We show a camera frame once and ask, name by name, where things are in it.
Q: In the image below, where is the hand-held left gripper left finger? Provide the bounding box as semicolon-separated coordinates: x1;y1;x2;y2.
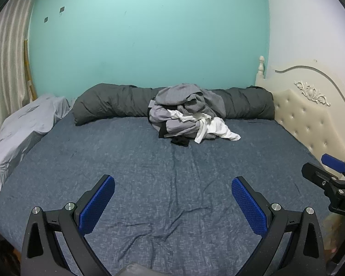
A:
21;175;116;276

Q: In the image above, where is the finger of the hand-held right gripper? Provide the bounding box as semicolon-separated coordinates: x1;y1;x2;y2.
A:
301;162;342;192
321;154;345;179

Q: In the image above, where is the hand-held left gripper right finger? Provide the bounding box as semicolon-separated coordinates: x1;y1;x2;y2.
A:
231;176;326;276

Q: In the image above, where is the grey knit sweater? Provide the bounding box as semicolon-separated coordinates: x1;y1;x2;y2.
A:
155;83;227;119

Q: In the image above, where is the cream tufted headboard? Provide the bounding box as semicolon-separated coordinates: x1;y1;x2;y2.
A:
254;55;345;184

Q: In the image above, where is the small black cloth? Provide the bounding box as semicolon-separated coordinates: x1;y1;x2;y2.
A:
171;137;191;148

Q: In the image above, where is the dark grey rolled duvet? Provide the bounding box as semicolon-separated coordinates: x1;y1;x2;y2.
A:
72;83;276;126

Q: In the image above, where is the light grey jacket black trim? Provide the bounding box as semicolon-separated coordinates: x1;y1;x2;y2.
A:
148;101;216;139

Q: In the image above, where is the light grey quilt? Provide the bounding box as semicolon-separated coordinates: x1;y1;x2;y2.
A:
0;93;75;204

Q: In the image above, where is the striped beige curtain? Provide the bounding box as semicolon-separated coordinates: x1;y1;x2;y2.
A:
0;0;42;153

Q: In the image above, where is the yellow wooden rail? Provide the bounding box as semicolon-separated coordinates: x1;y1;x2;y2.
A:
23;39;38;98

